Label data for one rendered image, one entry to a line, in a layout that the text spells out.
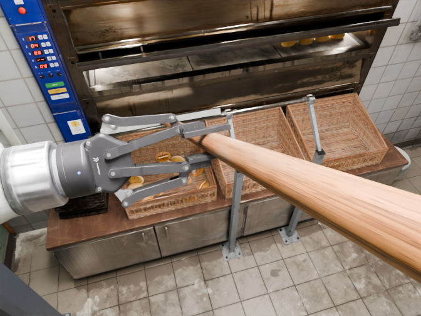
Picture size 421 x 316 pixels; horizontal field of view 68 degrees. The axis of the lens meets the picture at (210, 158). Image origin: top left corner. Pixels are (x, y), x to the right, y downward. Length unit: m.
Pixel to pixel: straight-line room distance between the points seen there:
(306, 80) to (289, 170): 2.10
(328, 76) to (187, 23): 1.09
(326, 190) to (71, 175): 0.33
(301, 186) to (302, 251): 2.40
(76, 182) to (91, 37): 1.36
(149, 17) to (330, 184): 1.61
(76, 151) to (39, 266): 2.33
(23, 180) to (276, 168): 0.31
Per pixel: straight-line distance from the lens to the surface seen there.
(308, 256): 2.57
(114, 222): 2.01
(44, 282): 2.66
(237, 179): 1.72
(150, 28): 1.74
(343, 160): 2.23
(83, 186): 0.43
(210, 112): 1.49
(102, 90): 1.91
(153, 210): 1.95
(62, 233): 2.08
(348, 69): 2.46
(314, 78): 2.32
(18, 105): 2.01
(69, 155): 0.43
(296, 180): 0.19
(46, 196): 0.44
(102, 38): 1.74
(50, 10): 1.72
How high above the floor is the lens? 2.24
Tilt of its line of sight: 48 degrees down
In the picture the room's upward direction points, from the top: straight up
